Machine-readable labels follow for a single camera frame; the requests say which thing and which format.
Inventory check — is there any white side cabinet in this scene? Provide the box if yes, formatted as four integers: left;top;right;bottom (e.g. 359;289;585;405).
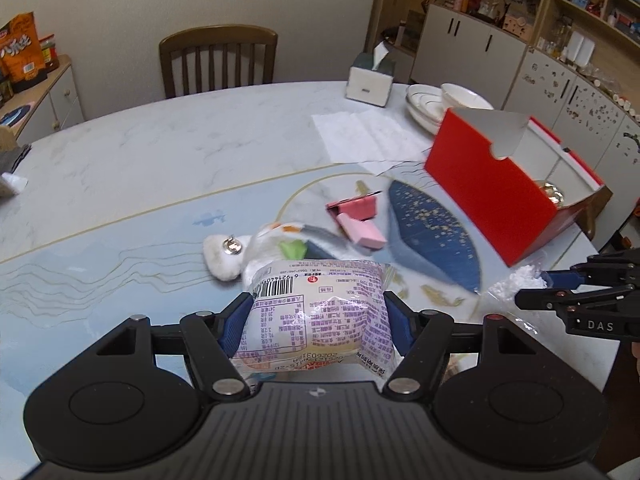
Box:
0;54;86;147

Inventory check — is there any white paw-shaped plush keychain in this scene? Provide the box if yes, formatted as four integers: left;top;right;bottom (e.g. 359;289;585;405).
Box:
202;232;252;282

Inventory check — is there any white tissue box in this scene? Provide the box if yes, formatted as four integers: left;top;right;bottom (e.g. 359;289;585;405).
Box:
346;42;396;107

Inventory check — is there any plastic-wrapped tissue pack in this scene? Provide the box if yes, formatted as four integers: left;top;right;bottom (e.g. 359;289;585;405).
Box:
240;221;353;292

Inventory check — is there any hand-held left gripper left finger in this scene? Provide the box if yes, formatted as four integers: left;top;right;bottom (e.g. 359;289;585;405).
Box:
92;291;255;395

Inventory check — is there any gold round item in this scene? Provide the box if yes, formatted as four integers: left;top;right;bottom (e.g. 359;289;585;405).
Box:
539;180;566;206

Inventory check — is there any white purple-print bread packet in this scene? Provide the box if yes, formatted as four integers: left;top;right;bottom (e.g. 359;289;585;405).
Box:
231;258;408;386

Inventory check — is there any blue round dish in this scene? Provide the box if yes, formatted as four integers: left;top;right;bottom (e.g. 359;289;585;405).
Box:
0;104;34;127

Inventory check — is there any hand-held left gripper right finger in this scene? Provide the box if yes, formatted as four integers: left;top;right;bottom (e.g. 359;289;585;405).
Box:
381;290;538;395

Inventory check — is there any small white plastic bag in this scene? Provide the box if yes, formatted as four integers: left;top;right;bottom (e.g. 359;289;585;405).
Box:
487;255;549;307

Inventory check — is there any grey folded cloth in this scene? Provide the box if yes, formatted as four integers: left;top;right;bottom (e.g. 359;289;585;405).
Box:
0;127;34;172

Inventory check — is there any white shelving cabinet unit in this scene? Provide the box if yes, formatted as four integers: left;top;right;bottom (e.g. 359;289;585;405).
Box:
370;0;640;256

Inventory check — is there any red-lidded jar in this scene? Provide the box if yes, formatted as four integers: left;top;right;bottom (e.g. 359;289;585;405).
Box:
40;35;61;74

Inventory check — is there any small pink box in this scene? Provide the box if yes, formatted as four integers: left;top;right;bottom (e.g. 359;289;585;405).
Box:
336;213;387;250

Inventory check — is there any red cardboard box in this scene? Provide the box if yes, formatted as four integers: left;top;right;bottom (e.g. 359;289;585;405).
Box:
424;108;613;267

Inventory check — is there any pink binder clip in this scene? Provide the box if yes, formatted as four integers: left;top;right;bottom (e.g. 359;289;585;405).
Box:
325;190;382;222

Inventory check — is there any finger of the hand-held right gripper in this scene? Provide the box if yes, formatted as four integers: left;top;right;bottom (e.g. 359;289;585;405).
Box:
542;249;640;289
514;285;640;311

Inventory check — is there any stack of white bowls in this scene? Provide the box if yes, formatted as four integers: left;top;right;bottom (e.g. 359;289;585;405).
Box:
405;84;451;136

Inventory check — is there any white bowl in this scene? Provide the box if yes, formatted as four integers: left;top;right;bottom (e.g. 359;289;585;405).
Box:
440;83;495;111

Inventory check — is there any orange snack bag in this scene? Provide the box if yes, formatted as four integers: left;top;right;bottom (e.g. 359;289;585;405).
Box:
0;11;49;93

